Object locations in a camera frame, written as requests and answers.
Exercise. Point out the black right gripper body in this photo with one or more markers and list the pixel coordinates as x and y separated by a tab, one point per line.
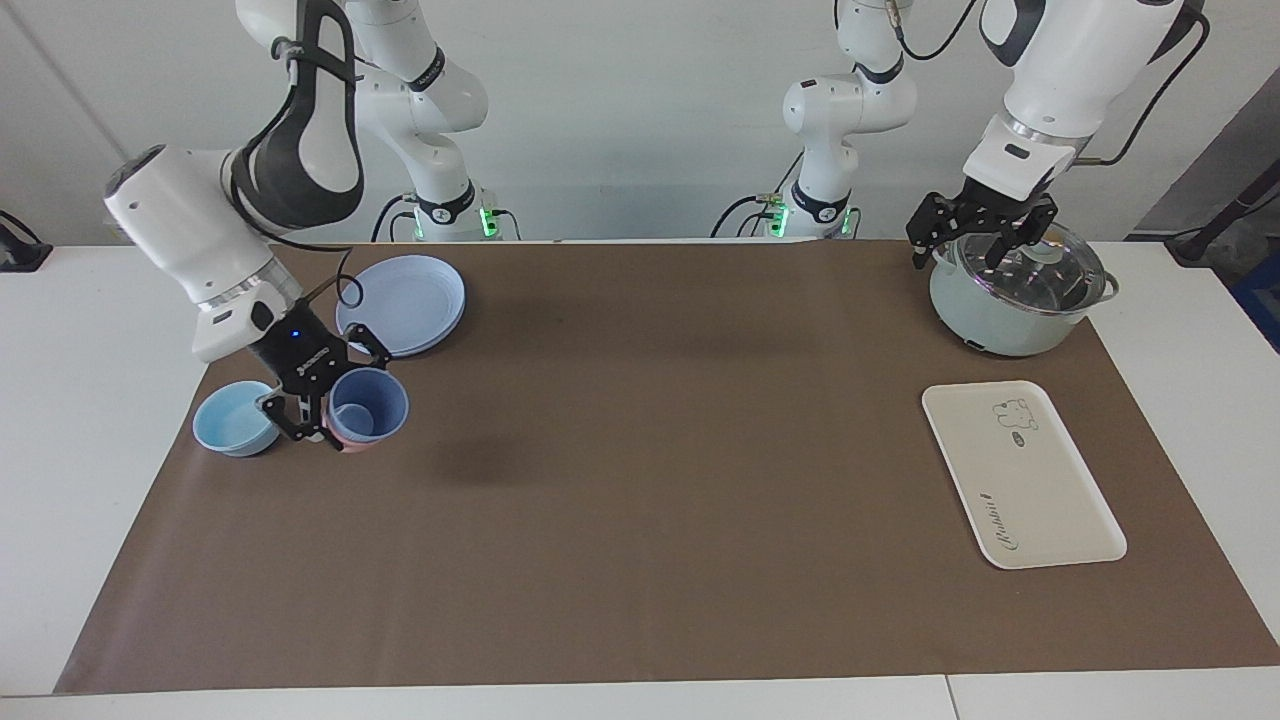
300	350

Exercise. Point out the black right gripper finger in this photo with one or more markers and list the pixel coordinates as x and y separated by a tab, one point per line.
370	348
305	420

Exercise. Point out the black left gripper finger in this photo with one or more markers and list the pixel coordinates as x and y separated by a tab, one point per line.
1022	238
925	225

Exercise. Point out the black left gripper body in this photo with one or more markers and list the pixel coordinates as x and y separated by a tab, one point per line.
990	212

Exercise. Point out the pink cup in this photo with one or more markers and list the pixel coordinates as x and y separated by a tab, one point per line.
355	447

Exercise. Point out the blue ribbed cup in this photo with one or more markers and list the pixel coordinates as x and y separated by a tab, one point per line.
375	405

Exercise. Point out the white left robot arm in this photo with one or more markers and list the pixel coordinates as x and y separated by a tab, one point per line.
1060	60

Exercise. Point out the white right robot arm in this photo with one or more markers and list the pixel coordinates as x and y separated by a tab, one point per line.
190	220

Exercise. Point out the cream tray with rabbit print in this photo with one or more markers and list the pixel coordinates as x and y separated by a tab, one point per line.
1020	480

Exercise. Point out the glass pot lid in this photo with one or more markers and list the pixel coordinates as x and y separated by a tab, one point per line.
1050	275

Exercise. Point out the pale blue plate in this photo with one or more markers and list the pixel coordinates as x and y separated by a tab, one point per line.
410	300

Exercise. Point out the light blue bowl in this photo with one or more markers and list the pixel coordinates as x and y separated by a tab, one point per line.
235	420

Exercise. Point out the pale green electric pot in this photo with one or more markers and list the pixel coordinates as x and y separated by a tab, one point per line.
990	320

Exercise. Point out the black pole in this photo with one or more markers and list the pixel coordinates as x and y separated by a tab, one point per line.
1225	215

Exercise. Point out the blue box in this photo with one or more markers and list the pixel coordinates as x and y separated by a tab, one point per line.
1262	300

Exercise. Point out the black clamp stand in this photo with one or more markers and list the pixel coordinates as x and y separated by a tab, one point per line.
20	250

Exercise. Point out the brown paper table mat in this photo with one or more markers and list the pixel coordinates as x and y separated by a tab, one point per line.
650	500

